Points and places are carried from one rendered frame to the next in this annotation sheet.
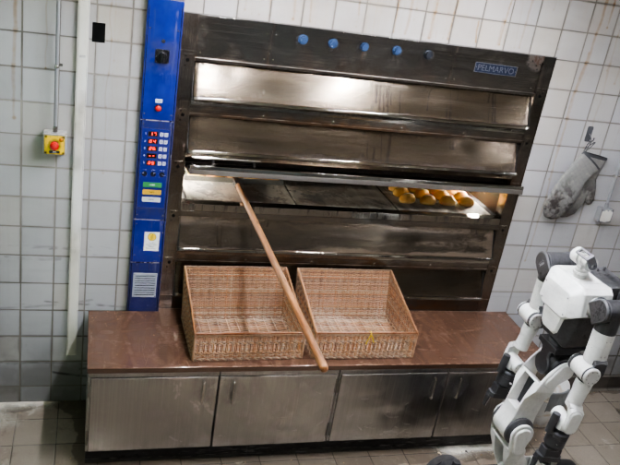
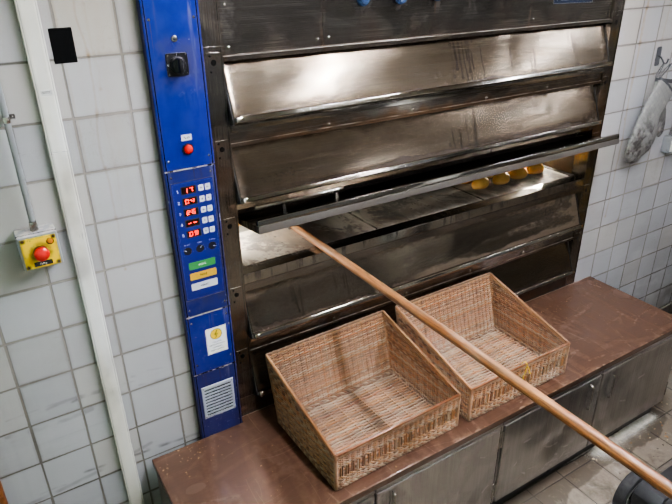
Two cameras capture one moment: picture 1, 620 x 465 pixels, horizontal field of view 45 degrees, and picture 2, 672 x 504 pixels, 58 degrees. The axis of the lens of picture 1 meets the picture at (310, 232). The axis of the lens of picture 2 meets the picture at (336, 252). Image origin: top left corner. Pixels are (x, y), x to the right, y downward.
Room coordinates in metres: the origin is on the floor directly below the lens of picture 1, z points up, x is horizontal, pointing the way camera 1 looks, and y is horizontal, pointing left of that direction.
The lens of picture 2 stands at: (1.61, 0.77, 2.16)
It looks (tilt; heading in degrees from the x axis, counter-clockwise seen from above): 26 degrees down; 347
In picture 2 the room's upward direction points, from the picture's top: 1 degrees counter-clockwise
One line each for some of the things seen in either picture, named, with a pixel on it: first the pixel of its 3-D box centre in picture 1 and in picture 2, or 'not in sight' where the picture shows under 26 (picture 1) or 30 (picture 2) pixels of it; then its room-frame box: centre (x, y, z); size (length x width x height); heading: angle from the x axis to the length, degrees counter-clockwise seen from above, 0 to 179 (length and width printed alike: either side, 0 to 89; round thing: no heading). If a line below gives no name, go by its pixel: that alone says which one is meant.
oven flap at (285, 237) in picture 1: (345, 238); (439, 252); (3.76, -0.20, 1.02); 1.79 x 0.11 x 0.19; 108
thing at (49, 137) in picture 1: (54, 142); (38, 247); (3.25, 1.22, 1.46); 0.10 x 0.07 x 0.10; 108
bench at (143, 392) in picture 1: (318, 382); (453, 432); (3.46, -0.18, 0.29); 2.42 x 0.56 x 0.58; 108
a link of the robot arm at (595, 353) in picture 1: (593, 353); not in sight; (2.73, -1.23, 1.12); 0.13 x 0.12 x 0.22; 17
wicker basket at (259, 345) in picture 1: (242, 311); (362, 390); (3.33, 0.27, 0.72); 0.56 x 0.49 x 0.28; 110
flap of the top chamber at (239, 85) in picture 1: (372, 97); (452, 63); (3.76, -0.20, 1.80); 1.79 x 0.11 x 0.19; 108
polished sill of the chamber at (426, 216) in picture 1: (349, 212); (437, 220); (3.79, -0.19, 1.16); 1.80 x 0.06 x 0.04; 108
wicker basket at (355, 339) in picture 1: (353, 311); (480, 339); (3.52, -0.30, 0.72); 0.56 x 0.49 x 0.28; 108
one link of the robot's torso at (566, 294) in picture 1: (581, 304); not in sight; (2.96, -1.21, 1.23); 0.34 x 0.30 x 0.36; 19
